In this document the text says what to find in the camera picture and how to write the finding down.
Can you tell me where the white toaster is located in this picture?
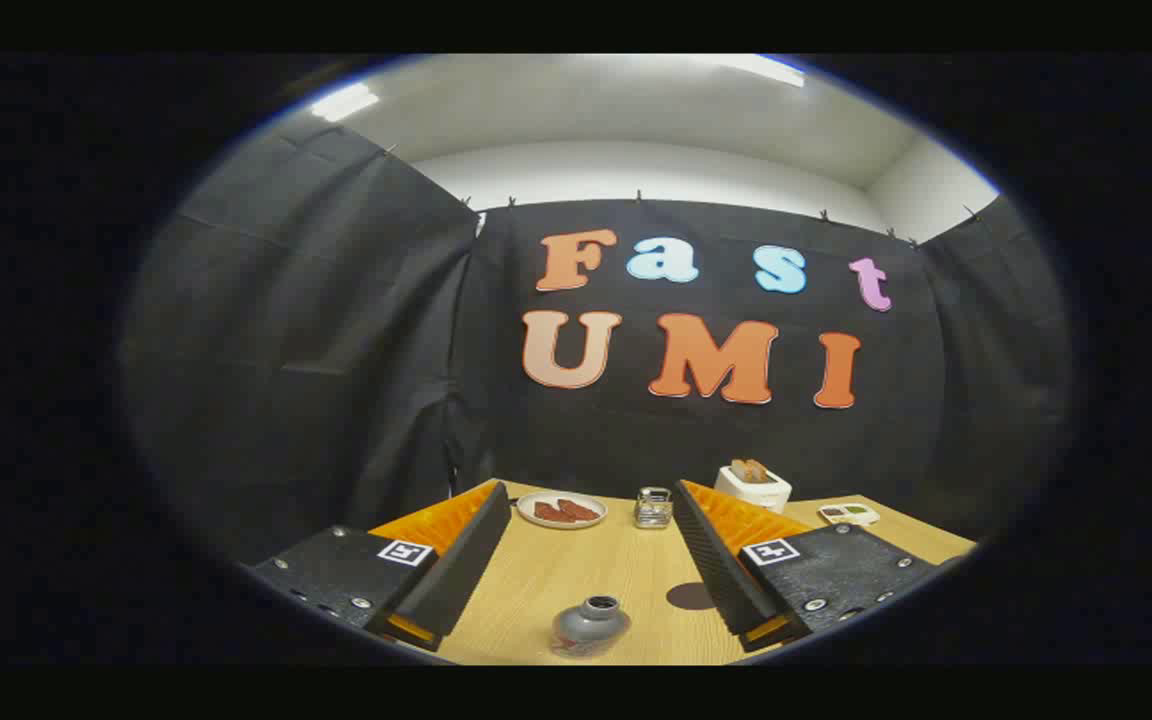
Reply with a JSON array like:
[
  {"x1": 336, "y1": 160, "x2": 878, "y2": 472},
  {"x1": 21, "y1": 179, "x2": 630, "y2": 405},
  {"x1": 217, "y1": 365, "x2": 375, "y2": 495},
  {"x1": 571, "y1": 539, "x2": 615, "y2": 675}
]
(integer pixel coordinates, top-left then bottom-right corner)
[{"x1": 714, "y1": 463, "x2": 793, "y2": 514}]

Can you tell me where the white plate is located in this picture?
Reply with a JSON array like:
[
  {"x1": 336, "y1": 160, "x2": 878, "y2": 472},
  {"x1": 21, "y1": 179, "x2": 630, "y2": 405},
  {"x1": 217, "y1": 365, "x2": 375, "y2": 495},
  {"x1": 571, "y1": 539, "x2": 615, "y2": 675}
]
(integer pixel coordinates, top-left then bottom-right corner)
[{"x1": 517, "y1": 491, "x2": 608, "y2": 529}]

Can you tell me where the black backdrop cloth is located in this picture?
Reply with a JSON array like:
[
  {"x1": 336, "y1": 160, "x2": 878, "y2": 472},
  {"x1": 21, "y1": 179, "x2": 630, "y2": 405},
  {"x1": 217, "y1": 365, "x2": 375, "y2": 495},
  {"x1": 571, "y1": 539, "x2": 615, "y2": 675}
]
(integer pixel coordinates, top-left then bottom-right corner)
[{"x1": 121, "y1": 115, "x2": 1072, "y2": 563}]

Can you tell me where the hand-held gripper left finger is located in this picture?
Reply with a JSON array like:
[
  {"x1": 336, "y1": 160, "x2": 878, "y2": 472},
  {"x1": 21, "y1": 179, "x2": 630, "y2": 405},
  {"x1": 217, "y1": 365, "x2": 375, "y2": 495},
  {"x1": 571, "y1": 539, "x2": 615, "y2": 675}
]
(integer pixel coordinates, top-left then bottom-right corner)
[{"x1": 251, "y1": 480, "x2": 514, "y2": 653}]

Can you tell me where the ceiling light panel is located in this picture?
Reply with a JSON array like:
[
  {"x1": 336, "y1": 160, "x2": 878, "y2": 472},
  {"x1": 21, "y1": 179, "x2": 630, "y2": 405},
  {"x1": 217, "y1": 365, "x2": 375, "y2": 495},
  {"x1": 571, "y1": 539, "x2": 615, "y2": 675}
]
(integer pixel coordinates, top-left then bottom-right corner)
[{"x1": 311, "y1": 83, "x2": 380, "y2": 123}]

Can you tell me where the silver juice bottle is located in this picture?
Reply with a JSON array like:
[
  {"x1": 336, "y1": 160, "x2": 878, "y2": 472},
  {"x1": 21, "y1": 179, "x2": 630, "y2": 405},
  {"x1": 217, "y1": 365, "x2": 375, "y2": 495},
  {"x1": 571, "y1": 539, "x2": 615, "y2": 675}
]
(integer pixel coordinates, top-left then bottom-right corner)
[{"x1": 550, "y1": 595, "x2": 632, "y2": 659}]

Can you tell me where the wooden table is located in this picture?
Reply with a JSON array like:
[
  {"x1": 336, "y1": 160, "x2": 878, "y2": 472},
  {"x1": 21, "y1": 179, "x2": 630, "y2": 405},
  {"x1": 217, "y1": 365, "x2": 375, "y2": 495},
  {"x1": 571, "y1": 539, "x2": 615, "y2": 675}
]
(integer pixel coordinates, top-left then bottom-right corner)
[{"x1": 433, "y1": 480, "x2": 979, "y2": 666}]

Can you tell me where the small glass jar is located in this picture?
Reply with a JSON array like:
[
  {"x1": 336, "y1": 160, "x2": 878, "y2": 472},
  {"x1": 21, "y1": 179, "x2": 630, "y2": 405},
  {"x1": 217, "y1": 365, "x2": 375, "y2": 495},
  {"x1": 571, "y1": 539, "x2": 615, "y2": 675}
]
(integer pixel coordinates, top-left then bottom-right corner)
[{"x1": 634, "y1": 487, "x2": 674, "y2": 529}]

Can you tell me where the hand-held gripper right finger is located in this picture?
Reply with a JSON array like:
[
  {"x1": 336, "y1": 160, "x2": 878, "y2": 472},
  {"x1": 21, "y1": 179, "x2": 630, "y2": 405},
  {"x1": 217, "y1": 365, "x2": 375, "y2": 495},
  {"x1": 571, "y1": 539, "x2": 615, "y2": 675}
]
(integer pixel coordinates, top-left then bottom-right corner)
[{"x1": 673, "y1": 479, "x2": 940, "y2": 653}]

